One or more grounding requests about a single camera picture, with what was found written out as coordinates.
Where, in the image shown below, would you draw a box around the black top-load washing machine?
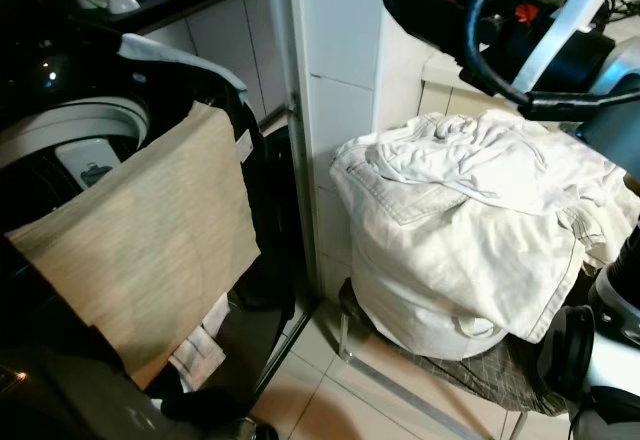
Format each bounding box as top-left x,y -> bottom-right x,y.
0,20 -> 311,440

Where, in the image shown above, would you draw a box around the white crumpled shirt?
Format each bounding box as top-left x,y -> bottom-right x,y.
335,110 -> 616,221

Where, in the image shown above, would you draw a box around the white cabinet with dark counter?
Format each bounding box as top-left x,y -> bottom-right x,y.
90,0 -> 286,121

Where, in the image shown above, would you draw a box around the white denim trousers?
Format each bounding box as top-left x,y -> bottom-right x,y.
330,140 -> 640,361

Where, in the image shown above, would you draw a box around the beige woven cloth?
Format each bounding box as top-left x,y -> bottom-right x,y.
5,100 -> 261,391

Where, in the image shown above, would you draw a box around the small white checked cloth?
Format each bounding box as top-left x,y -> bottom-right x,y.
168,295 -> 231,391

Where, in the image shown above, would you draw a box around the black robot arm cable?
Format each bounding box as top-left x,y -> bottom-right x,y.
463,0 -> 640,121

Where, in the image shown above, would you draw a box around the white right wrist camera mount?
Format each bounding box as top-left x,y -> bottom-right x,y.
510,0 -> 623,96

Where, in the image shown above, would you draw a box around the silver metal door frame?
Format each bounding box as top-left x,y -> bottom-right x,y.
265,0 -> 311,306

